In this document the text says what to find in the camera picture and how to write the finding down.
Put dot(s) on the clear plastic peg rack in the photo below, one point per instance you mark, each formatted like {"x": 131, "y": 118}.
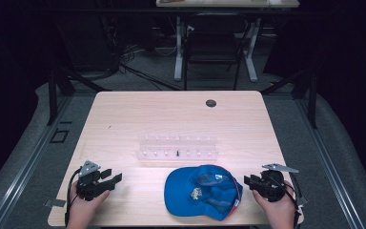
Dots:
{"x": 177, "y": 148}

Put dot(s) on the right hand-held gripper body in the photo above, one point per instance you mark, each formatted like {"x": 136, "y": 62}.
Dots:
{"x": 271, "y": 186}

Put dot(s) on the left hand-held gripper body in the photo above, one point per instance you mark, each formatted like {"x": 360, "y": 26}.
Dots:
{"x": 88, "y": 184}

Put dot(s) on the black folding chair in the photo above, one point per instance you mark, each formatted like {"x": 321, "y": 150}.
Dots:
{"x": 214, "y": 44}

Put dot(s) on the black metal stand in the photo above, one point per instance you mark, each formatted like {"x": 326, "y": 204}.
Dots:
{"x": 311, "y": 95}
{"x": 53, "y": 95}

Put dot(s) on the white-legged desk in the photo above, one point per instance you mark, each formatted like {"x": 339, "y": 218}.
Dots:
{"x": 179, "y": 47}

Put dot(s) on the round grey table grommet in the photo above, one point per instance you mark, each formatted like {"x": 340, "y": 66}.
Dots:
{"x": 211, "y": 103}

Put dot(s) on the blue baseball cap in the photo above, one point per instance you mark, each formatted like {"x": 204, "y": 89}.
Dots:
{"x": 200, "y": 192}

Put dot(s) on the person's right hand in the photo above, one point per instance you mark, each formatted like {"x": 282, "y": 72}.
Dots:
{"x": 278, "y": 211}

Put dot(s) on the person's left hand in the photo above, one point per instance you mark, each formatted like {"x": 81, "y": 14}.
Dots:
{"x": 84, "y": 210}

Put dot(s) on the grey tape piece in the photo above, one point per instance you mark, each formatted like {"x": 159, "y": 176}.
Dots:
{"x": 54, "y": 203}
{"x": 302, "y": 201}

